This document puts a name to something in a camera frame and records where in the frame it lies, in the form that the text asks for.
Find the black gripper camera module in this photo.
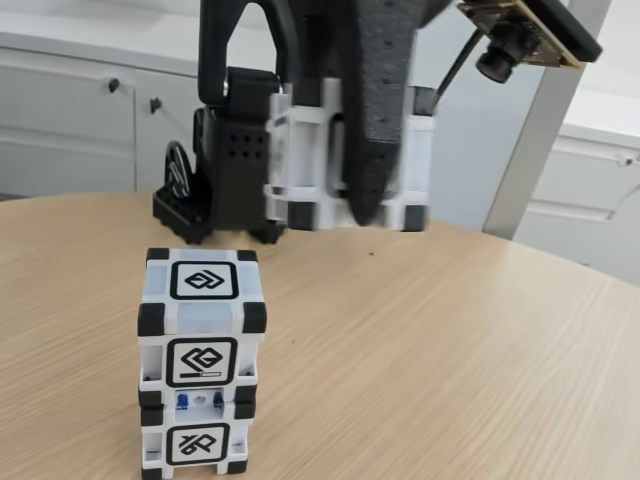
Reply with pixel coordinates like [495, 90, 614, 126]
[455, 0, 604, 84]

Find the grey metal pillar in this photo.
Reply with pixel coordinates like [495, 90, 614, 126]
[480, 0, 614, 241]

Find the black camera cable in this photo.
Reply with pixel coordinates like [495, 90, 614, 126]
[433, 32, 484, 109]

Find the white cube with diamond glyph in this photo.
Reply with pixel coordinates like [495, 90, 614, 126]
[137, 248, 269, 394]

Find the black table clamp with knob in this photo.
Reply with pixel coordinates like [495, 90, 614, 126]
[152, 141, 215, 246]

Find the white cube with lightning glyph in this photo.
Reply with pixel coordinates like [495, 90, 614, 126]
[263, 77, 437, 234]

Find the white low cabinet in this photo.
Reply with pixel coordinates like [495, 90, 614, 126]
[0, 27, 371, 201]

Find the white drawer cabinet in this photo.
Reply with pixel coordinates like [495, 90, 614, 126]
[514, 89, 640, 286]

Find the white cube with blue LEDs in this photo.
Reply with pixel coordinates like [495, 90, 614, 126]
[138, 387, 257, 476]

